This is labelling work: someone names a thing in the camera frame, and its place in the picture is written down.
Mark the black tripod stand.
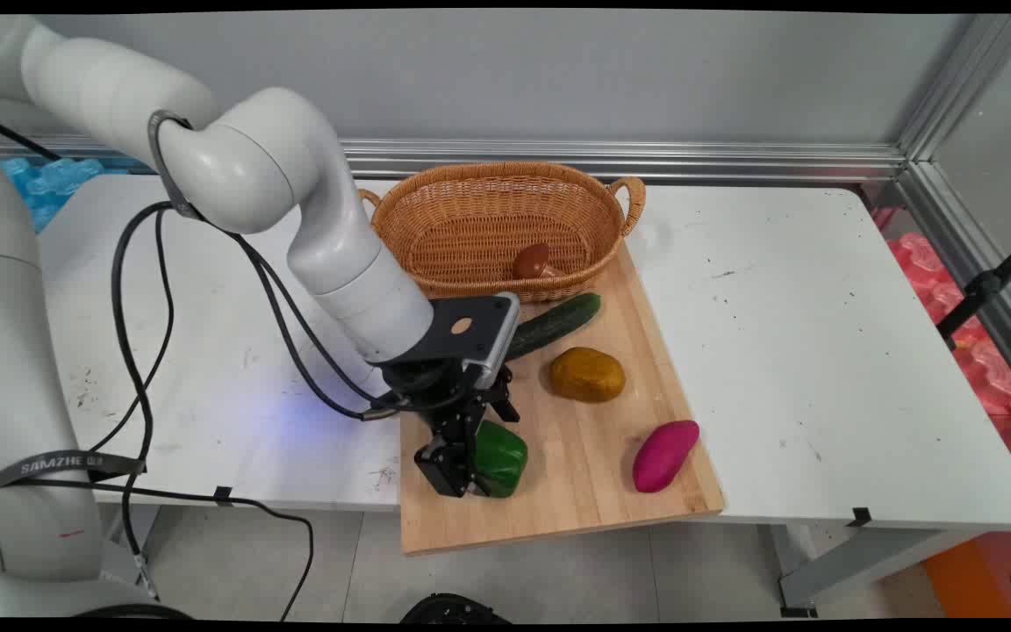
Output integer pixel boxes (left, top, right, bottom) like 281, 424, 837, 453
935, 225, 1011, 350

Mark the grey table leg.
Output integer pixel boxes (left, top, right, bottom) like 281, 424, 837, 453
100, 504, 161, 587

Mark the orange floor mat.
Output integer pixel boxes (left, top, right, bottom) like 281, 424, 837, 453
921, 535, 1011, 621

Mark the brown toy mushroom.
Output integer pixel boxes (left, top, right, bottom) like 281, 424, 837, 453
511, 242, 561, 283

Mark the thin black cable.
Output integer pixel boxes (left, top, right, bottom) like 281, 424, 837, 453
84, 206, 384, 457

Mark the black floor cable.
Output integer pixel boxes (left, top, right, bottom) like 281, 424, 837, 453
21, 478, 316, 621

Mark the aluminium frame corner post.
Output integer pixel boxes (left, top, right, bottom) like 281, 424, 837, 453
893, 13, 1011, 409

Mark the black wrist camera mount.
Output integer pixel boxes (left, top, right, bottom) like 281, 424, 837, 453
387, 292, 522, 389

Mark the horizontal aluminium frame rail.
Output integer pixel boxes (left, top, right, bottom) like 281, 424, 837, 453
0, 133, 910, 185

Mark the wooden cutting board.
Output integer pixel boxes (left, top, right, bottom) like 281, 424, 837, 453
398, 239, 727, 557

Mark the grey arm cable strap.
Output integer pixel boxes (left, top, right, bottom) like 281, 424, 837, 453
147, 109, 204, 222

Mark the yellow-brown toy potato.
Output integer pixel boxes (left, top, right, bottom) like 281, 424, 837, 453
548, 346, 627, 405

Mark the pink bubble wrap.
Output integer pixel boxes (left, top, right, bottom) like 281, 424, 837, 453
872, 205, 1011, 492

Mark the grey table leg frame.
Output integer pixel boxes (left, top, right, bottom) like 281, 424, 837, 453
767, 524, 991, 618

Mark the purple toy sweet potato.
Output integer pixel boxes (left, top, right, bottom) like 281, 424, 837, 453
631, 419, 701, 494

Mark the woven wicker basket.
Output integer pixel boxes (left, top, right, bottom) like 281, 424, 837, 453
358, 161, 648, 305

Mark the black SAMZHE velcro strap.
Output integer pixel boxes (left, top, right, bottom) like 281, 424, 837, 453
0, 449, 148, 491

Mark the dark green toy cucumber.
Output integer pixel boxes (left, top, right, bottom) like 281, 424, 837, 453
504, 292, 603, 363

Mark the black round floor object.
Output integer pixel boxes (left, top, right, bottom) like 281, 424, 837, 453
399, 592, 513, 626

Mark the green toy bell pepper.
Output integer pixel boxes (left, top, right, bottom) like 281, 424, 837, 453
469, 419, 530, 499

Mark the thick black cable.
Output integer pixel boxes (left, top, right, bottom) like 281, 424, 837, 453
109, 200, 408, 607

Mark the blue bubble wrap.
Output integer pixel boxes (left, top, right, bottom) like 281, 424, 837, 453
0, 154, 157, 234

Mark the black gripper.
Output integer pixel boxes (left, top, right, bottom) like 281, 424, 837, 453
380, 355, 522, 499

